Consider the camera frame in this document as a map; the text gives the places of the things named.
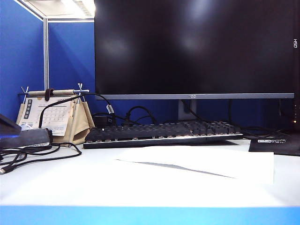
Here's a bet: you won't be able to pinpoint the black cable with usb plug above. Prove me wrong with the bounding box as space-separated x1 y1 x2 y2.
0 141 83 175

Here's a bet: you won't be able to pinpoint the small black adapter box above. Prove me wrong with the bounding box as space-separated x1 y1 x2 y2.
93 113 109 128

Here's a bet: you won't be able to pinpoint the white printed calendar card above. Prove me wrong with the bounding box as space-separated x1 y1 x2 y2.
18 96 75 137

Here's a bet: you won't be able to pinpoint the black looped cable bundle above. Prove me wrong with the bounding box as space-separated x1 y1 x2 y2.
125 105 158 125

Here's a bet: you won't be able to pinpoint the black mechanical keyboard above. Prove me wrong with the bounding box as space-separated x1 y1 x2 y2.
82 120 245 150

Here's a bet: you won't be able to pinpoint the black cables behind mouse pad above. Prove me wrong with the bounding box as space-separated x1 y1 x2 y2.
228 99 294 139

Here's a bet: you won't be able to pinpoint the black monitor with white lettering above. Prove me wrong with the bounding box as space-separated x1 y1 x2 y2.
292 0 300 132

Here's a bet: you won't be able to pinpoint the beige desk calendar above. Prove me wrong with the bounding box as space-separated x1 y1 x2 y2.
15 90 96 145

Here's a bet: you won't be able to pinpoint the silver partition post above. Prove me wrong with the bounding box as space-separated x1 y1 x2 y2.
43 17 50 91

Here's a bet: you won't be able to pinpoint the black mouse pad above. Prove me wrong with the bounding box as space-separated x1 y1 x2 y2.
248 131 300 157

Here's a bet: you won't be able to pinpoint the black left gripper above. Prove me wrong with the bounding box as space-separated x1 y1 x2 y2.
0 113 23 148

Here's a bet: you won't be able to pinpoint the large black computer monitor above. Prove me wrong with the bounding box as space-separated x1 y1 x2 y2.
94 0 295 100

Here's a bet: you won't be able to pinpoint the grey monitor stand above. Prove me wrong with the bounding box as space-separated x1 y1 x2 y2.
179 99 198 121

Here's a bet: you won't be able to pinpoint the white wrinkled paper sheet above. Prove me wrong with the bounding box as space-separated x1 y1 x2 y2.
114 145 275 186

